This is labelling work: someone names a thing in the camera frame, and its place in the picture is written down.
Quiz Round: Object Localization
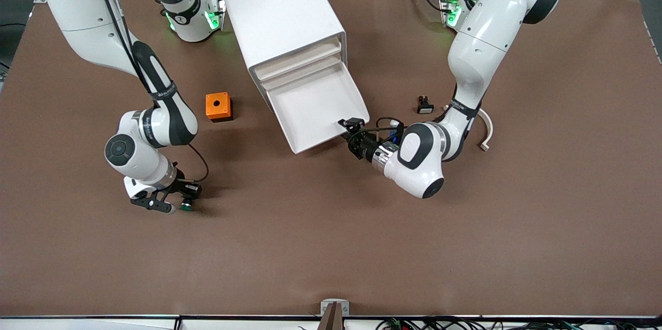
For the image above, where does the white table edge strip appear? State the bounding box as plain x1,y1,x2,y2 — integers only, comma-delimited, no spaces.
0,314,662,330

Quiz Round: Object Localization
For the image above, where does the white drawer cabinet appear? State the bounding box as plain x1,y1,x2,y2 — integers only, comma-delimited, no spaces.
217,0,348,113

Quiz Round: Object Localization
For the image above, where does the orange button enclosure box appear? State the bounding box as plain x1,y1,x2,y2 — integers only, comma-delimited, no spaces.
205,92,233,123

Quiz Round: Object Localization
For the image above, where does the grey metal edge bracket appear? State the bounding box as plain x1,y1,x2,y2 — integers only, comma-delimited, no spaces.
320,299,350,317

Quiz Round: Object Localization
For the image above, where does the white curved plastic bracket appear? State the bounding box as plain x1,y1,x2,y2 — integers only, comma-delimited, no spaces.
443,104,494,152

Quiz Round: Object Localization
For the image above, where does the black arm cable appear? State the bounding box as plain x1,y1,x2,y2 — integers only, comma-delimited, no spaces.
361,116,405,145
93,0,210,186

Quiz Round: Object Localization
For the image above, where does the black cable bundle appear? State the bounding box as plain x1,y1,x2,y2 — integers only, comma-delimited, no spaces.
375,317,662,330

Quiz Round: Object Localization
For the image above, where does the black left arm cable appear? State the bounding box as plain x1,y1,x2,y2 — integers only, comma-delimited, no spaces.
361,116,405,145

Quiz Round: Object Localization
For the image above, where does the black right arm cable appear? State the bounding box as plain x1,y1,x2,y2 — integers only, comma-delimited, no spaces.
93,0,210,186

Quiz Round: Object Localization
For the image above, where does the green push button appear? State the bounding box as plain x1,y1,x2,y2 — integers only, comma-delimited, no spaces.
178,189,198,213

